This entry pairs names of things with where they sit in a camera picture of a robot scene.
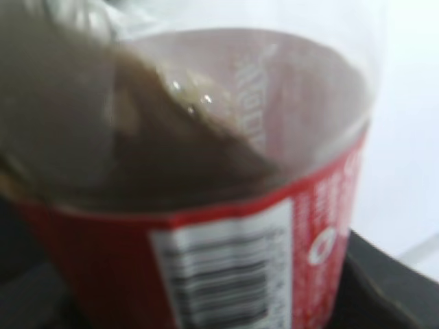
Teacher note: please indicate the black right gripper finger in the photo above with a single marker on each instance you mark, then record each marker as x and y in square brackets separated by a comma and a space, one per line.
[377, 291]

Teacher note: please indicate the cola bottle red label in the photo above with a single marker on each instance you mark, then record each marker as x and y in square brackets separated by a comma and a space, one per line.
[189, 164]

